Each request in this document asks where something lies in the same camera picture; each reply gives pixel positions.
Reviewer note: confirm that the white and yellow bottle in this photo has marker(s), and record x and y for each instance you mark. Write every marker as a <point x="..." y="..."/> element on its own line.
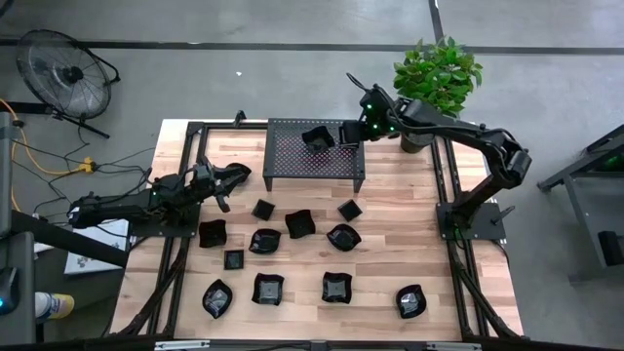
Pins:
<point x="53" y="305"/>

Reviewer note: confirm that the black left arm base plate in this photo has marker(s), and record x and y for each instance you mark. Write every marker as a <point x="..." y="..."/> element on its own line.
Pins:
<point x="187" y="230"/>

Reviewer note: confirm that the green plant in black pot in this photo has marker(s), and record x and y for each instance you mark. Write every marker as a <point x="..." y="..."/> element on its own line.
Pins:
<point x="439" y="78"/>

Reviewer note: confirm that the black aluminium table frame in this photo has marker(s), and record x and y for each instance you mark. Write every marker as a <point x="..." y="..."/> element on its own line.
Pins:
<point x="229" y="126"/>

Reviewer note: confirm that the black computer mouse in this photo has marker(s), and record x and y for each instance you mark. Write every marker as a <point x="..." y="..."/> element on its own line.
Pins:
<point x="7" y="287"/>

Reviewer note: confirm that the silver metal bracket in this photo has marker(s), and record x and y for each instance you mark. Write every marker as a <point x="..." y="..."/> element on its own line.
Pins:
<point x="180" y="346"/>
<point x="453" y="346"/>

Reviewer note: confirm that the black box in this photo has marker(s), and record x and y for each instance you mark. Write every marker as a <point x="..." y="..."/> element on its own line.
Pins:
<point x="612" y="248"/>

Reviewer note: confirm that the black round floor fan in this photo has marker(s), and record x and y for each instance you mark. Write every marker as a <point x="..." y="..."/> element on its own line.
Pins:
<point x="63" y="75"/>

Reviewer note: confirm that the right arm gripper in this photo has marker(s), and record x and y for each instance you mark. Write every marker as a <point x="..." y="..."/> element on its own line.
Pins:
<point x="373" y="117"/>

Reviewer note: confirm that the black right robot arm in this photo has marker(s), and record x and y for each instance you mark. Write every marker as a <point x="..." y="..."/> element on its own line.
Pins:
<point x="463" y="131"/>

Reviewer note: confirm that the white paper booklet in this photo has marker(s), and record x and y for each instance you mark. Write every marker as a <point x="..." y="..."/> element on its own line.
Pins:
<point x="97" y="248"/>

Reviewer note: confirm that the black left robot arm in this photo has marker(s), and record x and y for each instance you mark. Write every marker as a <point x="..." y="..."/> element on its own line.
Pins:
<point x="117" y="207"/>

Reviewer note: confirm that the small black square mini plate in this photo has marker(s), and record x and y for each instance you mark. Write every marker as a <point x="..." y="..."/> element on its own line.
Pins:
<point x="349" y="210"/>
<point x="263" y="210"/>
<point x="234" y="260"/>

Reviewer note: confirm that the grey desk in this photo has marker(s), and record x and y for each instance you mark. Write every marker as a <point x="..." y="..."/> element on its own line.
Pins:
<point x="24" y="253"/>

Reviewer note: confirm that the black diagonal bar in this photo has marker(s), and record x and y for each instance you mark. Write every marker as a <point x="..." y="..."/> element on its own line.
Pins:
<point x="63" y="239"/>

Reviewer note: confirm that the dark grey metal cart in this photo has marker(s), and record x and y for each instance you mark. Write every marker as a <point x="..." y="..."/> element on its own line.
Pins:
<point x="582" y="219"/>

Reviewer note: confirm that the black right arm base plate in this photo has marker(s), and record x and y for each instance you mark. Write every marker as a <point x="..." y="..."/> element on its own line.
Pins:
<point x="487" y="224"/>

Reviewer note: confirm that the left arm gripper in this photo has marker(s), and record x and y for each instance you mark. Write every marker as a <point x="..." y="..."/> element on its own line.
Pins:
<point x="207" y="180"/>

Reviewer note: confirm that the black frame clamp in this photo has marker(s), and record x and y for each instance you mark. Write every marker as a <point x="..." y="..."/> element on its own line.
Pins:
<point x="239" y="117"/>

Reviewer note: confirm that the black wavy square mini plate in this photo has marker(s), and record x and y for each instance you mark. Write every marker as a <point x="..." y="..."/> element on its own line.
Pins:
<point x="268" y="289"/>
<point x="300" y="224"/>
<point x="318" y="141"/>
<point x="336" y="287"/>
<point x="212" y="234"/>

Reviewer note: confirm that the black perforated metal rack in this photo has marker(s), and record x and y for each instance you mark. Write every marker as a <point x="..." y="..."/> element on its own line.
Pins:
<point x="292" y="166"/>

